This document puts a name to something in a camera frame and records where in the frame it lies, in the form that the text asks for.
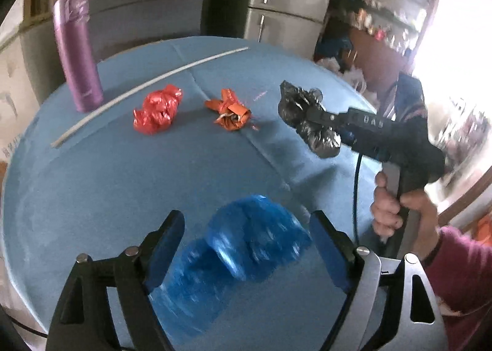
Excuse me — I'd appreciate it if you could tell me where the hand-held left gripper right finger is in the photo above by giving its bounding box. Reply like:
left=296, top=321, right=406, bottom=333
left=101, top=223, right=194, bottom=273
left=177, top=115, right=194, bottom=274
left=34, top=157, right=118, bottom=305
left=308, top=210, right=449, bottom=351

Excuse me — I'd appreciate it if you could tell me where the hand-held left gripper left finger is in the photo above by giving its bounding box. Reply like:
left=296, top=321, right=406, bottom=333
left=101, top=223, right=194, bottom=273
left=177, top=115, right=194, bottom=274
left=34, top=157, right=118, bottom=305
left=45, top=210, right=186, bottom=351

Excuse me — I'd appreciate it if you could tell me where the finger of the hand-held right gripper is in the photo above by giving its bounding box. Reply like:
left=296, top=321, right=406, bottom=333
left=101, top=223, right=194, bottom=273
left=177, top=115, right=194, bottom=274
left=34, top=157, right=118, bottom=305
left=332, top=126, right=356, bottom=147
left=305, top=108, right=348, bottom=127

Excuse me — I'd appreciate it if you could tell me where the black plastic bag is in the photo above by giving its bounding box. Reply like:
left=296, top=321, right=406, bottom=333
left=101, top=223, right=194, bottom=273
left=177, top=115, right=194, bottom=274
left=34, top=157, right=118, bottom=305
left=277, top=80, right=343, bottom=160

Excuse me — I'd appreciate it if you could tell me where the blue plastic bag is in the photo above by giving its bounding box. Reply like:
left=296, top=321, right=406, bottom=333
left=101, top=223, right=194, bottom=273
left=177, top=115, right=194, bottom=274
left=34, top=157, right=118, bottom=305
left=148, top=194, right=313, bottom=340

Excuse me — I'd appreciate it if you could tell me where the orange wrapper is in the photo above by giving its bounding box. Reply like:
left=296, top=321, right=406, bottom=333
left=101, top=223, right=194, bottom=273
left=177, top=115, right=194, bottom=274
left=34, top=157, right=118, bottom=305
left=204, top=88, right=252, bottom=132

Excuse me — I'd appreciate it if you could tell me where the red wrapper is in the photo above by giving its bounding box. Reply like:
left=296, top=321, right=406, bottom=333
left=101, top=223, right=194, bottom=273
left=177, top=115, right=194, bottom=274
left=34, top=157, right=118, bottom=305
left=133, top=84, right=184, bottom=136

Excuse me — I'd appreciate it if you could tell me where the person's right forearm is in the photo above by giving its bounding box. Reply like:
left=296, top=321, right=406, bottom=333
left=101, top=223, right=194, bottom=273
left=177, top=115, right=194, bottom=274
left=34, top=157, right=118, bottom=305
left=421, top=224, right=492, bottom=317

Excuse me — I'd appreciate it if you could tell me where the person's right hand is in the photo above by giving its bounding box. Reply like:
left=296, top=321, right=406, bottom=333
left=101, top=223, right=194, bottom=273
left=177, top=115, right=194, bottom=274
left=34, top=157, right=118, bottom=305
left=371, top=171, right=441, bottom=261

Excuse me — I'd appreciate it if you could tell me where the pile of plastic bags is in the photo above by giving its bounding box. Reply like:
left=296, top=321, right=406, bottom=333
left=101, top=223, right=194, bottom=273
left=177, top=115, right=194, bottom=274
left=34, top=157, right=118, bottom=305
left=317, top=38, right=370, bottom=94

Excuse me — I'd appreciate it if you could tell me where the white thin stick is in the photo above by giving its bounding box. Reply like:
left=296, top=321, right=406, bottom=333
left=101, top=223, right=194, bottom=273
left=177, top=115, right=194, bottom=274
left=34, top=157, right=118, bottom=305
left=51, top=47, right=250, bottom=148

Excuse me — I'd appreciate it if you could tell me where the purple bottle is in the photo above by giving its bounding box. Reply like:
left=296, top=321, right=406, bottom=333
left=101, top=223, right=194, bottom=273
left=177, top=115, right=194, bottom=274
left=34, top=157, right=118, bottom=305
left=53, top=0, right=104, bottom=112

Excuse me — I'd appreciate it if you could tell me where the white chest freezer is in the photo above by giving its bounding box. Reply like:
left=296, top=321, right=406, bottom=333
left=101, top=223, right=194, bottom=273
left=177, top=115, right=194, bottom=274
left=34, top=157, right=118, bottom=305
left=0, top=9, right=39, bottom=167

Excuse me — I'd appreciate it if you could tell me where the thick black cable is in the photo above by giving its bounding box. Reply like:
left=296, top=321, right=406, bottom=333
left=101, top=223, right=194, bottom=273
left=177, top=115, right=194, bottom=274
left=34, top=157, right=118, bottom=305
left=353, top=152, right=364, bottom=250

